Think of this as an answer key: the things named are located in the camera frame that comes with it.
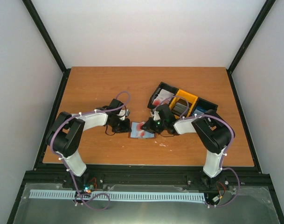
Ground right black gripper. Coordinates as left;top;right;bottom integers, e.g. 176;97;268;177
140;118;166;135

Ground red white credit card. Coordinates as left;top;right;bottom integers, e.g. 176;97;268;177
131;122;153;139

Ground brown leather card holder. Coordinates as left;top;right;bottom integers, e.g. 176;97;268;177
128;121;156;139

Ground black bin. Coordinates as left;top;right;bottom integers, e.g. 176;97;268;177
192;98;218;115
147;82;179;110

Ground yellow bin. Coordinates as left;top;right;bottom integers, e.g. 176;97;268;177
169;89;198;118

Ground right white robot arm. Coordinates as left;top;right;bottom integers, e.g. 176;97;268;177
141;105;235;178

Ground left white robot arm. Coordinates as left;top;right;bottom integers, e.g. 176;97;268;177
45;98;132;188

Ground dark grey card stack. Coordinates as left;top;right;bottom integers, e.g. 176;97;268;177
171;98;190;116

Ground red white card stack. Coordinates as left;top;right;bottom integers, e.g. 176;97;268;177
152;89;174;106

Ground blue card stack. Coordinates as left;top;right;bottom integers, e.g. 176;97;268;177
193;106;208;114

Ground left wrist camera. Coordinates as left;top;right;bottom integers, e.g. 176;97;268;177
118;109;130;117

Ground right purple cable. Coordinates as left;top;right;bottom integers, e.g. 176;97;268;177
162;98;241;208

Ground purple cable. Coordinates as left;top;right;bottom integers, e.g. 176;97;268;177
49;91;131;210
162;98;241;208

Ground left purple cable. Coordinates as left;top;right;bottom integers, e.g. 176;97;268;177
49;91;131;210

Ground light blue cable duct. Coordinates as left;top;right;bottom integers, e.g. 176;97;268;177
28;189;205;203

